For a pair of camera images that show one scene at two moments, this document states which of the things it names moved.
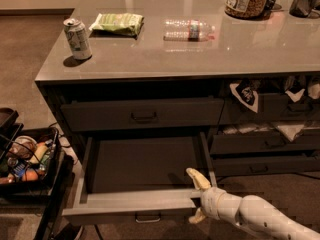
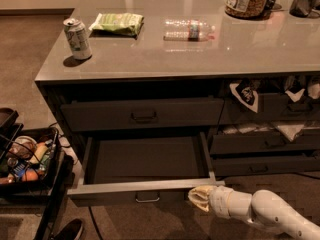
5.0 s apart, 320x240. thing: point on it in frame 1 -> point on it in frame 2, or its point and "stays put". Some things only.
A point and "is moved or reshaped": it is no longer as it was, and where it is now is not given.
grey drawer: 225,167 stays put
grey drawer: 243,144 stays put
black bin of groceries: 29,161 stays put
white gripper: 211,202 -> 218,200
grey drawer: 141,180 is moved or reshaped
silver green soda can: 78,38 stays put
